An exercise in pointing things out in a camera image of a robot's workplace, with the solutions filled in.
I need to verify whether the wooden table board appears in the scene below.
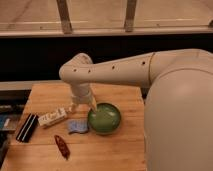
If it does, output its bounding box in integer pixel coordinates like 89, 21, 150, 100
1, 84, 146, 171

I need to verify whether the green bowl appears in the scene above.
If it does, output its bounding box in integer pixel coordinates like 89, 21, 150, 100
87, 103, 121, 135

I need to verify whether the blue sponge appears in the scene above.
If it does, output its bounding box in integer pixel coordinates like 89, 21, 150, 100
67, 120, 89, 134

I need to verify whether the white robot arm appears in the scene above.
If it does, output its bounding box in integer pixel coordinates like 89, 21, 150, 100
59, 49, 213, 171

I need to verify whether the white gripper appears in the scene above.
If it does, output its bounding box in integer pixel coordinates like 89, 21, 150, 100
68, 83, 97, 113

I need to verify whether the dark red pepper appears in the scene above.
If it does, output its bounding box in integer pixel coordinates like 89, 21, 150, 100
54, 135, 70, 160

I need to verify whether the black striped rectangular block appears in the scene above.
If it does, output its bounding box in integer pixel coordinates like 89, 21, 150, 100
16, 114, 38, 143

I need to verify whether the white rectangular box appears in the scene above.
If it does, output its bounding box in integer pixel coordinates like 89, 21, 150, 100
38, 108, 67, 127

